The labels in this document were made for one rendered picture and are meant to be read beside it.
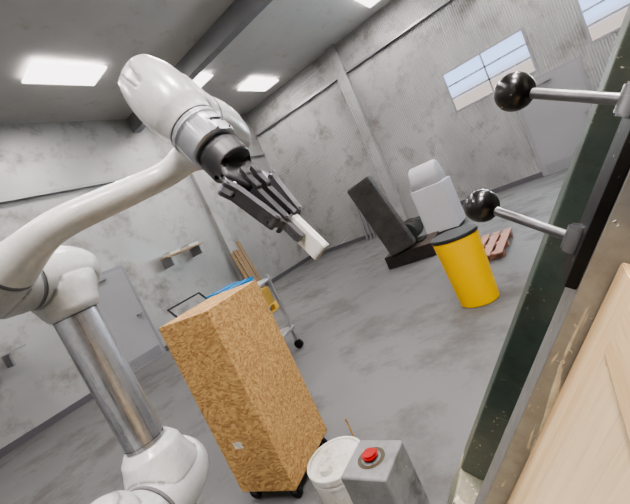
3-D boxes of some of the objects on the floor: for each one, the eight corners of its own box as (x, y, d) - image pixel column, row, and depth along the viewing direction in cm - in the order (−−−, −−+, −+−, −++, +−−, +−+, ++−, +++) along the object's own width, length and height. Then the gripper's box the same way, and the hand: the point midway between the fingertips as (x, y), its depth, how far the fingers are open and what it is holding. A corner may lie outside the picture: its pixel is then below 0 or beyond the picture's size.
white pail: (354, 489, 207) (320, 416, 203) (402, 495, 189) (365, 416, 185) (326, 542, 182) (286, 461, 178) (378, 555, 164) (335, 465, 160)
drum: (509, 285, 376) (483, 219, 368) (496, 307, 344) (467, 235, 336) (466, 292, 409) (441, 231, 402) (450, 312, 377) (422, 246, 370)
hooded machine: (438, 228, 828) (413, 168, 813) (467, 219, 788) (441, 155, 773) (428, 238, 770) (401, 173, 755) (460, 229, 729) (432, 159, 715)
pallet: (504, 259, 455) (501, 252, 454) (446, 273, 503) (443, 266, 502) (516, 232, 541) (514, 226, 540) (466, 246, 589) (464, 240, 588)
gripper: (194, 134, 53) (313, 249, 49) (252, 130, 63) (354, 224, 59) (178, 175, 57) (287, 284, 53) (235, 164, 67) (329, 255, 63)
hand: (306, 236), depth 57 cm, fingers closed
